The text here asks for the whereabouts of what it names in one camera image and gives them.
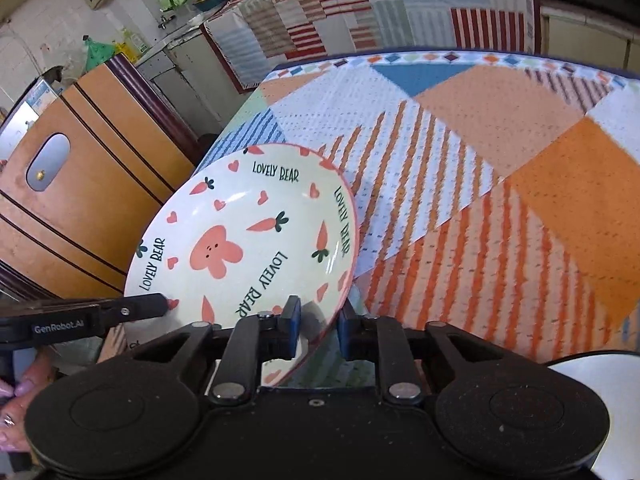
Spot pink bunny carrot plate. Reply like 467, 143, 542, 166
125, 143, 359, 386

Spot white sun plate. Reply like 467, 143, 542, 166
548, 350, 640, 479

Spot left hand pink nails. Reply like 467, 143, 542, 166
1, 349, 54, 453

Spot wooden chair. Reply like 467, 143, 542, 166
1, 55, 202, 300

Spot colourful patchwork tablecloth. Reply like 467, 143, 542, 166
207, 51, 639, 361

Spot silver refrigerator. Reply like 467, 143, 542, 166
0, 77, 58, 164

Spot striped patchwork counter cloth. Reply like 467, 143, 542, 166
204, 0, 540, 91

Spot cream lower cabinet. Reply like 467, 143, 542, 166
541, 6, 639, 74

